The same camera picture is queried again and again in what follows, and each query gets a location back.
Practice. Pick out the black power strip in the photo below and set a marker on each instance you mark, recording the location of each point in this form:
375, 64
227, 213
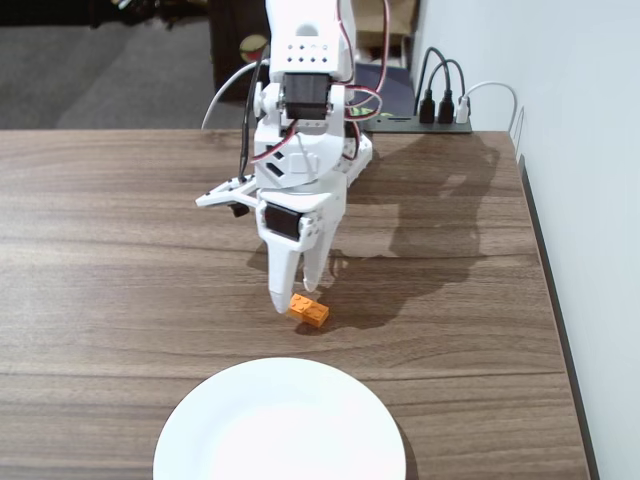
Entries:
400, 127

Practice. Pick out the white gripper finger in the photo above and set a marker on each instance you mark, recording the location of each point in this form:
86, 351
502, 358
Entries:
314, 267
280, 280

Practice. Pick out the wrist camera on white bracket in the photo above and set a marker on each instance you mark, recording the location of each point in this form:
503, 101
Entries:
220, 195

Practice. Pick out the dark navy item green print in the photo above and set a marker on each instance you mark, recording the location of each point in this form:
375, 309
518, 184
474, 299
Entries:
400, 90

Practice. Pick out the round red yellow ornament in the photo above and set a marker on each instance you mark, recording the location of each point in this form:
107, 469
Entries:
252, 47

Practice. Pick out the white round plate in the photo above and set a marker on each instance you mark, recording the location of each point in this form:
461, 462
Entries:
280, 430

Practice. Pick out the gray fabric sofa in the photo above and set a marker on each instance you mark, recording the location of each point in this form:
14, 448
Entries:
75, 75

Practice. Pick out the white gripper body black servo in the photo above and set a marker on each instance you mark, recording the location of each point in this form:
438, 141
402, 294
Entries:
283, 222

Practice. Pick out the dark wooden cabinet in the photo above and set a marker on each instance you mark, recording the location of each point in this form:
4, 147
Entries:
225, 50

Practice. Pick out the tan cardboard box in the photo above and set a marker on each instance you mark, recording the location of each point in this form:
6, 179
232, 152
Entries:
400, 50

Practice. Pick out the brown paper bag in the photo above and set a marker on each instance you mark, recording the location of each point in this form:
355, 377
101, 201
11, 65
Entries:
405, 15

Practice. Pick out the orange lego block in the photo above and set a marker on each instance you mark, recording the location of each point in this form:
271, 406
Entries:
312, 312

